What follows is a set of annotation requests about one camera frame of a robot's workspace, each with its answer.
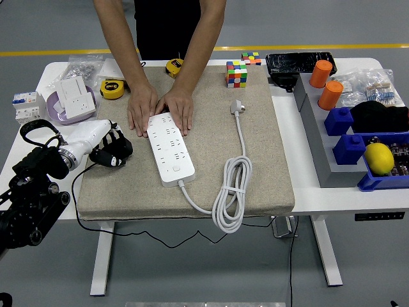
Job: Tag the person's left hand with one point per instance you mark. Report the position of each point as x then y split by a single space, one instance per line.
179 107

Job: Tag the robot right hand white black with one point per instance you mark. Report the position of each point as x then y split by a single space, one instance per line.
395 304

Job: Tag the person's right hand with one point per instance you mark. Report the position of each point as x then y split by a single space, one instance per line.
142 107

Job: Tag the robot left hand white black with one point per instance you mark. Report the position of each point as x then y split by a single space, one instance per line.
89 134

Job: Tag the black plug adapter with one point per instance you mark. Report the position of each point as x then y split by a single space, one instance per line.
125 148

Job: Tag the white power strip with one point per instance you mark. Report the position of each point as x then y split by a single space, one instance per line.
172 160

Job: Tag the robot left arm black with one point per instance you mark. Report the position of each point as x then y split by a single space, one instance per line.
32 204

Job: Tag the person's left forearm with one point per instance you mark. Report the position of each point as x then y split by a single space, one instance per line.
201 44

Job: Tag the person's right forearm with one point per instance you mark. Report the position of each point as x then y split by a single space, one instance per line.
121 44

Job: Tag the yellow black round tape measure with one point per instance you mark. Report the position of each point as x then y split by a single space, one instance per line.
112 89

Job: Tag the purple bowl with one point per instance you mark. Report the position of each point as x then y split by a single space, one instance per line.
55 110

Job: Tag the grey-brown mat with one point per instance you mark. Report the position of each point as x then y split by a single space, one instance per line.
211 153

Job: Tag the large Rubik's cube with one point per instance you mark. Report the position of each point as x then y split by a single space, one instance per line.
236 75

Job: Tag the white circuit breaker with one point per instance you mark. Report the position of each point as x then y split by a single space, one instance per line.
28 108

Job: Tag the clear bag of screws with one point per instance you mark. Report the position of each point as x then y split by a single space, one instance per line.
80 68

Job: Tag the person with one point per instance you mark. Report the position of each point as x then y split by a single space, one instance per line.
166 25

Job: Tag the white table leg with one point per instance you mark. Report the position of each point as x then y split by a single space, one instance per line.
327 252
102 256

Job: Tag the small Rubik's cube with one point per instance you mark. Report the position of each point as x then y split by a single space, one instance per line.
250 59

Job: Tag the black table control panel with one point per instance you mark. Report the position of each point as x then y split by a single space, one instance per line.
378 216

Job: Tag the black power adapter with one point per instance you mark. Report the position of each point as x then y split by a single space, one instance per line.
282 81

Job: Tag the black plastic tray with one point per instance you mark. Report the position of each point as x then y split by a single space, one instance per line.
287 62

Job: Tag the blue plastic bin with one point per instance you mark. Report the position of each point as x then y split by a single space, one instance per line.
377 184

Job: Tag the grey stepped block holder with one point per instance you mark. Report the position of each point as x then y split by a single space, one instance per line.
316 134

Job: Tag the orange cylinder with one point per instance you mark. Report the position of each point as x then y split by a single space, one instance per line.
320 75
330 96

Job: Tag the yellow lemon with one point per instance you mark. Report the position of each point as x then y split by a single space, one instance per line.
379 159

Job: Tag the circuit boards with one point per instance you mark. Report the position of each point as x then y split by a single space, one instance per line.
401 153

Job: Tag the blue block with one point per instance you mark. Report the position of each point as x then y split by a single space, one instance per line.
349 150
338 121

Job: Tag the small clear plastic bag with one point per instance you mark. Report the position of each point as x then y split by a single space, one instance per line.
346 89

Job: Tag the black cloth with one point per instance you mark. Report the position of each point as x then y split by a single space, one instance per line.
377 118

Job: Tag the clear bag of resistors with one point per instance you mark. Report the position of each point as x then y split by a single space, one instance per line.
380 92

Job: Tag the white wall socket plate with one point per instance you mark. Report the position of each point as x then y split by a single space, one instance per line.
82 105

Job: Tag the white switch plate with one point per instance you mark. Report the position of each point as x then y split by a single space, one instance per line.
72 89

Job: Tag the white wall switch panel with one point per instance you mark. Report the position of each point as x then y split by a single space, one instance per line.
108 68

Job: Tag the metal bracket under table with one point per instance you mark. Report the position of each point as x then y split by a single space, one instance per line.
282 227

